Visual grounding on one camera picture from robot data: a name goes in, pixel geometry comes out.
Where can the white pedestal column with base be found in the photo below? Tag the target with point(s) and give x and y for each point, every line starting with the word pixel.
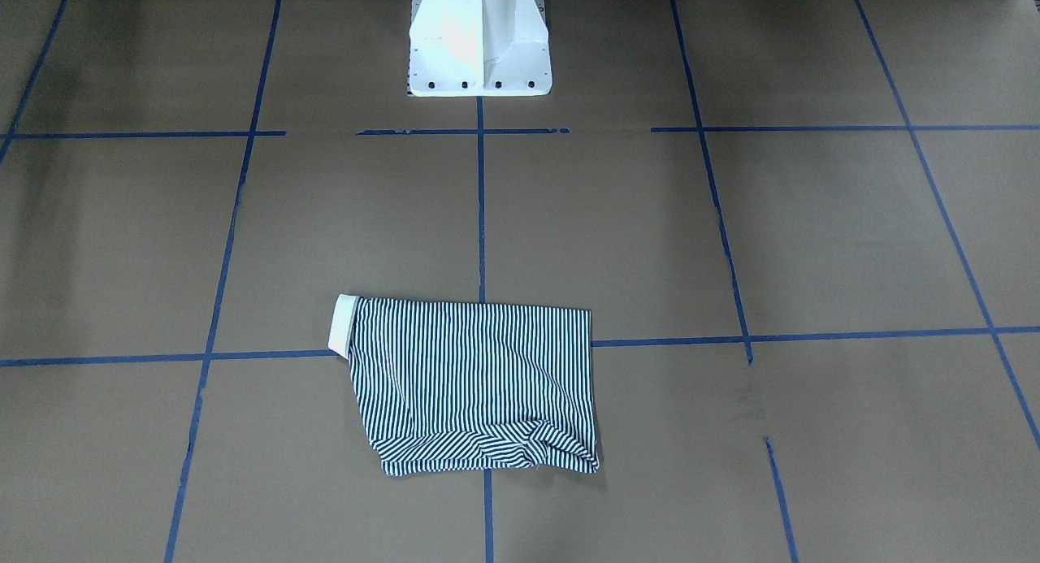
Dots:
pixel 479 48

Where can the striped polo shirt white collar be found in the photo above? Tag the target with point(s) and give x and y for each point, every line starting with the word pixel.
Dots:
pixel 447 386

